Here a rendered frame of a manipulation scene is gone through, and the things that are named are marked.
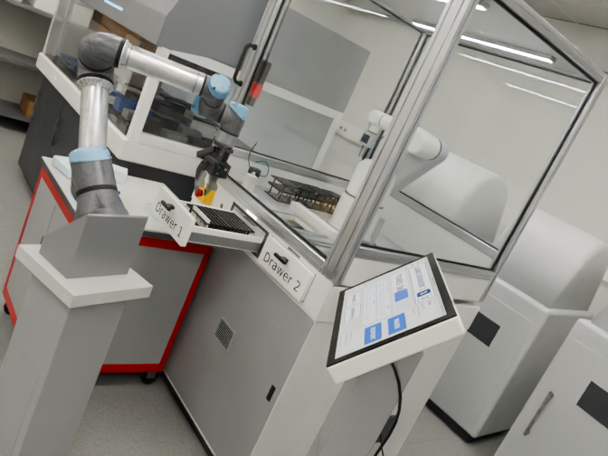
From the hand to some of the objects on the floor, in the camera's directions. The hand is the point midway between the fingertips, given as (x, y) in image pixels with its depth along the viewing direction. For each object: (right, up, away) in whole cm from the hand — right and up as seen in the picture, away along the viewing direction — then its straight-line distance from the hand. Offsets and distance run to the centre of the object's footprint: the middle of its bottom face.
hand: (200, 190), depth 211 cm
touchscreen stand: (+19, -129, -37) cm, 136 cm away
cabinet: (+17, -101, +64) cm, 120 cm away
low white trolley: (-65, -69, +44) cm, 104 cm away
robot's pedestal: (-56, -92, -26) cm, 111 cm away
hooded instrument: (-89, -20, +181) cm, 203 cm away
